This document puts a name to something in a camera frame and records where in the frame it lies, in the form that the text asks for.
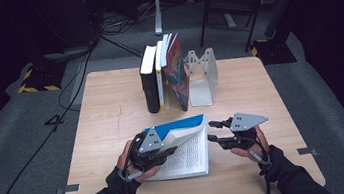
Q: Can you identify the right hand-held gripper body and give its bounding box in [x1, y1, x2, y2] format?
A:
[227, 109, 273, 153]

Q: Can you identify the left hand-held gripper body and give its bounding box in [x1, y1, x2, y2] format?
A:
[126, 126, 168, 173]

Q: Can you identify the blue cover book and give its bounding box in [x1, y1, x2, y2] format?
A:
[136, 112, 217, 185]

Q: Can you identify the expandable metal bookend rack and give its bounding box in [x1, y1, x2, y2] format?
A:
[182, 46, 223, 110]

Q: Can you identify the black hardcover book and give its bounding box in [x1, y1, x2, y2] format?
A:
[135, 43, 167, 116]

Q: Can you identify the red illustrated cover book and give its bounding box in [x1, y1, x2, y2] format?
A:
[156, 31, 196, 115]

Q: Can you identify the yellow cover book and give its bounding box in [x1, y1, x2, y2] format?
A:
[151, 40, 173, 113]

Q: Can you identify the person's right hand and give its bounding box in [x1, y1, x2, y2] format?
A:
[227, 124, 272, 167]

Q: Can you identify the person's left hand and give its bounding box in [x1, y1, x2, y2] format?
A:
[113, 136, 164, 186]

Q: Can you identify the black yellow striped stand base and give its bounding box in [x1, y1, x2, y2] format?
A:
[14, 58, 71, 97]
[248, 34, 299, 69]

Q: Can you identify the dark equipment cabinet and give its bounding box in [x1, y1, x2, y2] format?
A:
[24, 0, 102, 61]

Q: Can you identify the grey metal table bracket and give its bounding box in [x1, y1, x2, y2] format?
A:
[55, 183, 82, 194]
[296, 146, 319, 159]

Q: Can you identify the looped black floor cable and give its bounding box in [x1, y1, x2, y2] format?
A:
[51, 48, 104, 115]

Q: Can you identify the long black floor cable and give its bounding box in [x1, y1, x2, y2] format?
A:
[0, 35, 121, 194]

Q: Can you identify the tangle of floor cables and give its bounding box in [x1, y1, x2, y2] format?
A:
[94, 1, 160, 39]

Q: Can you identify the white desk leg frame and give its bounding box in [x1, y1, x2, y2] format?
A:
[150, 0, 216, 37]

